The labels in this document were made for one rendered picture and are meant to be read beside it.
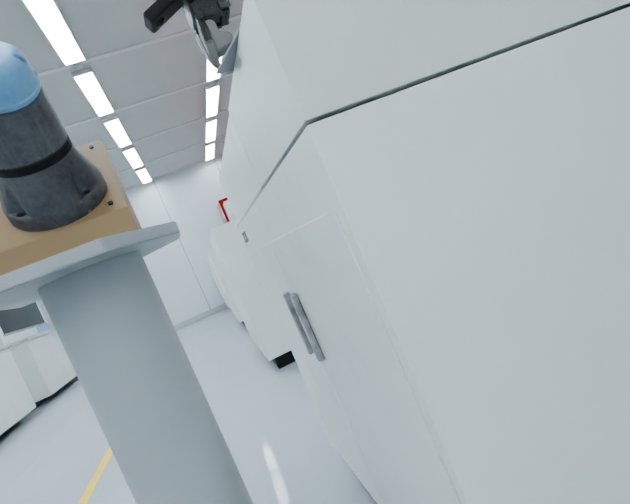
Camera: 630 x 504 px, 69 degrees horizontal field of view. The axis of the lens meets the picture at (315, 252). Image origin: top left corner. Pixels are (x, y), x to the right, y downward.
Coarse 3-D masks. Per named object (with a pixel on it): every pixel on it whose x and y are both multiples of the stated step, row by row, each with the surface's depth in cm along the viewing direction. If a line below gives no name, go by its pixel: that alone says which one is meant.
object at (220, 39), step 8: (208, 24) 91; (200, 32) 90; (216, 32) 91; (224, 32) 91; (208, 40) 90; (216, 40) 91; (224, 40) 91; (208, 48) 90; (216, 48) 91; (216, 56) 91; (216, 64) 92
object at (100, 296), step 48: (96, 240) 60; (144, 240) 66; (0, 288) 56; (48, 288) 67; (96, 288) 67; (144, 288) 72; (96, 336) 66; (144, 336) 69; (96, 384) 67; (144, 384) 68; (192, 384) 73; (144, 432) 67; (192, 432) 70; (144, 480) 68; (192, 480) 68; (240, 480) 76
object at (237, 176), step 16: (224, 144) 96; (240, 144) 80; (224, 160) 106; (240, 160) 86; (224, 176) 118; (240, 176) 94; (256, 176) 79; (240, 192) 103; (256, 192) 85; (240, 208) 114
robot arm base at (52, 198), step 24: (72, 144) 69; (24, 168) 62; (48, 168) 64; (72, 168) 67; (96, 168) 73; (0, 192) 66; (24, 192) 64; (48, 192) 65; (72, 192) 67; (96, 192) 71; (24, 216) 67; (48, 216) 66; (72, 216) 68
